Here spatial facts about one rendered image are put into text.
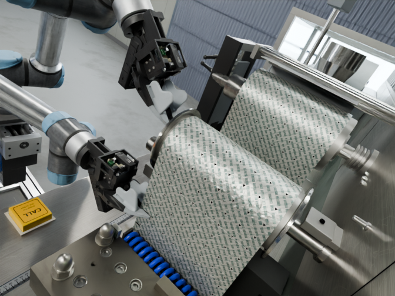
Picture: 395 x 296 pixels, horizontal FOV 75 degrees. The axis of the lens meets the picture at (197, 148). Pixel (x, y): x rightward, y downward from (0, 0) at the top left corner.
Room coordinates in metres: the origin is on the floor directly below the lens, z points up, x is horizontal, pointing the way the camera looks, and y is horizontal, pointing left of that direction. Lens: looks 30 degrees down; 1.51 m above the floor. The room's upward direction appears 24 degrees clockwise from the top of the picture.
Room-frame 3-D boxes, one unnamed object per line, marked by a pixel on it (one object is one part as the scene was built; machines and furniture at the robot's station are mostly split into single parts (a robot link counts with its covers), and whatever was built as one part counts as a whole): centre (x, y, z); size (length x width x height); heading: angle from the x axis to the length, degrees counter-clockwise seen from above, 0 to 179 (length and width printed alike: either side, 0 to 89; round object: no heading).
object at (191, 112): (0.46, 0.04, 1.25); 0.15 x 0.01 x 0.15; 156
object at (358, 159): (0.56, -0.33, 1.33); 0.07 x 0.07 x 0.07; 66
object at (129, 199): (0.39, 0.08, 1.12); 0.09 x 0.03 x 0.06; 65
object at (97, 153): (0.45, 0.17, 1.12); 0.12 x 0.08 x 0.09; 66
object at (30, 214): (0.40, 0.32, 0.91); 0.07 x 0.07 x 0.02; 66
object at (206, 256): (0.35, -0.05, 1.11); 0.23 x 0.01 x 0.18; 66
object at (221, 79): (0.72, 0.02, 1.33); 0.06 x 0.03 x 0.03; 66
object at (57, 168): (0.53, 0.32, 1.01); 0.11 x 0.08 x 0.11; 15
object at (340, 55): (1.07, -0.35, 1.50); 0.14 x 0.14 x 0.06
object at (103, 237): (0.34, 0.10, 1.05); 0.04 x 0.04 x 0.04
